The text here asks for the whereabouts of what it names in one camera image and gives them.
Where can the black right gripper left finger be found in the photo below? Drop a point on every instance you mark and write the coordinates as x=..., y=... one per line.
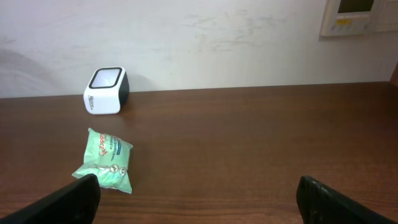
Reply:
x=75, y=203

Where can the green wet wipes pack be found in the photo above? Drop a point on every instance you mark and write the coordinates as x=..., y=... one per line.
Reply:
x=107, y=157

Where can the beige wall control panel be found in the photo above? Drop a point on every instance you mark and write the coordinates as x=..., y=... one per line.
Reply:
x=358, y=17

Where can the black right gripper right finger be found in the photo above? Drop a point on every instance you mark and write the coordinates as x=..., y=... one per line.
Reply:
x=319, y=203

